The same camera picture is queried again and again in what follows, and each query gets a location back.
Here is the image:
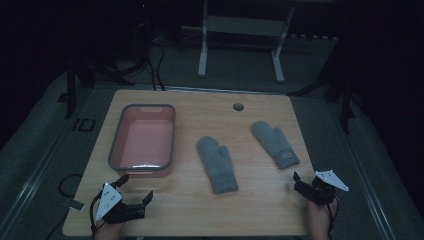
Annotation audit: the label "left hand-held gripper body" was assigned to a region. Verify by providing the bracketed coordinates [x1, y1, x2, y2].
[95, 182, 147, 225]

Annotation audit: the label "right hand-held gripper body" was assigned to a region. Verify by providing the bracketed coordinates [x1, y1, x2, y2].
[300, 169, 350, 206]

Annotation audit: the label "person's left hand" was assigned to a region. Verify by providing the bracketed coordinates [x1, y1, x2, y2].
[94, 219, 125, 240]

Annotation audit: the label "person's right hand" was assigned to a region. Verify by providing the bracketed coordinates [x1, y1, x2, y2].
[307, 197, 339, 240]

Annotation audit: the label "grey mitten with small label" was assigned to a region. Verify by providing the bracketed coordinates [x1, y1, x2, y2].
[250, 120, 301, 171]

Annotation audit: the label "grey tape piece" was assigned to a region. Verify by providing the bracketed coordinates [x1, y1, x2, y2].
[62, 198, 86, 212]

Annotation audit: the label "pink bin with grey rim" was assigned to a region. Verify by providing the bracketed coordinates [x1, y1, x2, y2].
[107, 103, 177, 179]

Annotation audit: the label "plain grey mitten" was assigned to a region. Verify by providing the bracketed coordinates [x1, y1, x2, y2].
[195, 135, 240, 196]

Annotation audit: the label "black tripod stand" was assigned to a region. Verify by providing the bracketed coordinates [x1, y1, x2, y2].
[57, 0, 158, 120]
[289, 43, 358, 135]

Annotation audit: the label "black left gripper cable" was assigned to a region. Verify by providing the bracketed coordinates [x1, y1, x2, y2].
[88, 192, 105, 240]

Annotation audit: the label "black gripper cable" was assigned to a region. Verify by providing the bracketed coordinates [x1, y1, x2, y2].
[327, 196, 341, 237]
[88, 192, 105, 240]

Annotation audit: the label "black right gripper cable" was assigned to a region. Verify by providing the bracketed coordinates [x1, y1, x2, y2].
[327, 196, 341, 237]

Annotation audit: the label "black looped floor cable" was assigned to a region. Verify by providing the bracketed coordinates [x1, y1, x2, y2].
[58, 173, 84, 199]

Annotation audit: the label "black rectangular floor bracket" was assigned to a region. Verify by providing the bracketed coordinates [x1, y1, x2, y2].
[72, 117, 97, 133]

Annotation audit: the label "black floor cables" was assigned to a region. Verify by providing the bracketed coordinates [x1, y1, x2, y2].
[146, 39, 167, 92]

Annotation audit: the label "white metal desk frame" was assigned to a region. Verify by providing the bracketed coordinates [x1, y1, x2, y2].
[181, 0, 334, 84]

